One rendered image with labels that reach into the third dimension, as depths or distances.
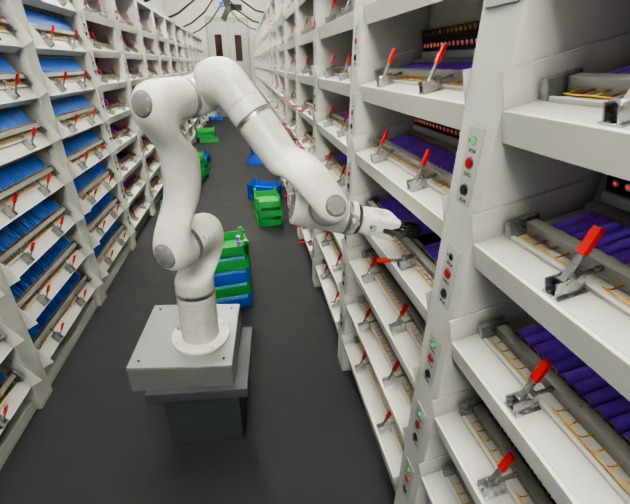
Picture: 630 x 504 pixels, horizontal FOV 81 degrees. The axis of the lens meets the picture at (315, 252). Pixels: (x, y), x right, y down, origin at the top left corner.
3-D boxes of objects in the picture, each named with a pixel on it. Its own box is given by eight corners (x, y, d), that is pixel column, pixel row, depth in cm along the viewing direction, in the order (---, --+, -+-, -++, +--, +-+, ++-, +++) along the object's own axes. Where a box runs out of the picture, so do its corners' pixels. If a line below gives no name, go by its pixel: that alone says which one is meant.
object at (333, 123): (350, 159, 132) (341, 119, 125) (318, 131, 185) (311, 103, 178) (404, 142, 132) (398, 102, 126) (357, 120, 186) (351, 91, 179)
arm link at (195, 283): (167, 296, 115) (154, 226, 104) (203, 268, 130) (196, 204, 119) (199, 306, 111) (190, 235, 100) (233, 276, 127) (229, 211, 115)
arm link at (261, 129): (277, 85, 75) (362, 208, 80) (265, 114, 90) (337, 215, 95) (241, 108, 73) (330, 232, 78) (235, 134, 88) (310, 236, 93)
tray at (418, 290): (430, 327, 79) (425, 292, 75) (354, 221, 132) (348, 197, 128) (518, 298, 80) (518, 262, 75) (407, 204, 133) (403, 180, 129)
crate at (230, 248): (188, 262, 185) (186, 248, 182) (187, 245, 202) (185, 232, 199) (248, 254, 194) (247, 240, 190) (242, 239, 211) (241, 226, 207)
